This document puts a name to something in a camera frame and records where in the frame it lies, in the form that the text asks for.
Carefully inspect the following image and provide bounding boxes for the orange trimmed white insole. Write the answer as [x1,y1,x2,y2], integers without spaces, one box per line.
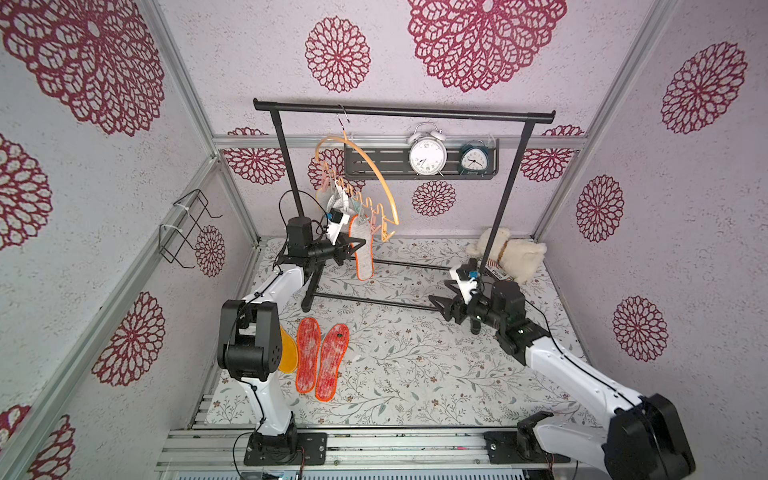
[348,215,374,281]

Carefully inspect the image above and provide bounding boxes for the orange clip hanger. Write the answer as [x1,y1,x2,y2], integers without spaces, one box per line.
[313,104,400,243]

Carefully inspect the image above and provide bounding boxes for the yellow shoe insole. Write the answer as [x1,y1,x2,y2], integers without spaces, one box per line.
[278,327,298,374]

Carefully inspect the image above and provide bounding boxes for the black clothes rack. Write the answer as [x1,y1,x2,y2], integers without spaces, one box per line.
[253,98,557,335]

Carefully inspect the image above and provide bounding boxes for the white grey insole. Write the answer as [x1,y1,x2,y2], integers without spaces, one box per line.
[316,180,344,210]

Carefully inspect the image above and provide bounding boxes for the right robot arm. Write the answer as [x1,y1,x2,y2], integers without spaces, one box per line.
[429,279,696,479]

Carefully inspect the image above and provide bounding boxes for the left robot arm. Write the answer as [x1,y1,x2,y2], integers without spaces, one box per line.
[216,209,370,438]

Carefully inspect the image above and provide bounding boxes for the striped small box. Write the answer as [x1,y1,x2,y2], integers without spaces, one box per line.
[485,260,514,281]

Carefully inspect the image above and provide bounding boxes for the cream plush toy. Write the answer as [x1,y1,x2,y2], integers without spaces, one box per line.
[486,228,547,284]

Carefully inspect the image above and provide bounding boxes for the white alarm clock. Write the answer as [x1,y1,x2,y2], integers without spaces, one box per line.
[407,122,448,176]

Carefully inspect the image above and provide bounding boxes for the dark green alarm clock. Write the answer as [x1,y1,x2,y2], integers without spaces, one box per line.
[458,144,491,175]

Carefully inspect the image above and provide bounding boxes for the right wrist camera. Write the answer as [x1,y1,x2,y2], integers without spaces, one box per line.
[450,267,480,305]

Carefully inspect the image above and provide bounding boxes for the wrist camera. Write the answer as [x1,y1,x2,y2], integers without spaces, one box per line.
[326,208,350,245]
[450,267,480,305]

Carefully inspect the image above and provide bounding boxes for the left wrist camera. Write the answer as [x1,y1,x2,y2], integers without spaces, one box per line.
[326,208,350,245]

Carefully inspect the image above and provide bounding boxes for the black wall shelf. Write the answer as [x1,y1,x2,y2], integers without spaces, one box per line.
[363,137,500,180]

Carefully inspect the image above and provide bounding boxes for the black wire wall hook rack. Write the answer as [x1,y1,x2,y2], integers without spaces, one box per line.
[157,188,221,270]

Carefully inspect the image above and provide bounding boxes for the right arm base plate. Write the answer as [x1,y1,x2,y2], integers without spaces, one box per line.
[483,430,571,465]

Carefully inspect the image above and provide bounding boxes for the aluminium front rail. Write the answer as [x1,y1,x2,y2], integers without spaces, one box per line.
[154,427,589,475]

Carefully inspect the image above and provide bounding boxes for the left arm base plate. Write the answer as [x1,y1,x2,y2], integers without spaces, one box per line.
[243,433,328,467]

